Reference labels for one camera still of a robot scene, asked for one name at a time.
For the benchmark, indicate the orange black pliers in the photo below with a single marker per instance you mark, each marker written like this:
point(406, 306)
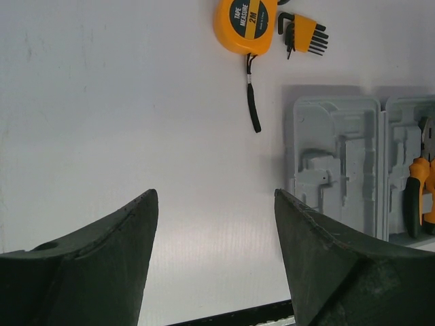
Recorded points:
point(420, 183)

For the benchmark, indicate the orange tape measure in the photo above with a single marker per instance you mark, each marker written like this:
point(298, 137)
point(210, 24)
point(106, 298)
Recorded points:
point(246, 27)

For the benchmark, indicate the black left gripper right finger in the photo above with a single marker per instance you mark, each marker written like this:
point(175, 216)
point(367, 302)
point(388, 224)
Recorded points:
point(340, 276)

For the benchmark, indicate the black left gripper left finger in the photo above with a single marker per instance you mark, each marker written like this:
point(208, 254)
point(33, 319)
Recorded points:
point(93, 276)

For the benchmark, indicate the grey plastic tool case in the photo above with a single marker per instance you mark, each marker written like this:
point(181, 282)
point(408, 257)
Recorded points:
point(348, 157)

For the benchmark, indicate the orange hex key set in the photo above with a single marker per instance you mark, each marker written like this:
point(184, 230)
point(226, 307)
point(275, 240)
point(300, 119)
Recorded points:
point(302, 34)

